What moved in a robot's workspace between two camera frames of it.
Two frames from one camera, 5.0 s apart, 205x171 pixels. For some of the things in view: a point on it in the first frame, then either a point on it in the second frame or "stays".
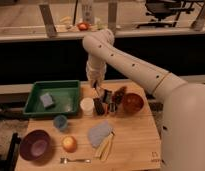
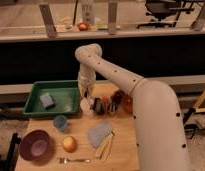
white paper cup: [87, 104] stays
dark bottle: [99, 105] stays
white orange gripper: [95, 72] to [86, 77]
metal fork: [66, 160] stays
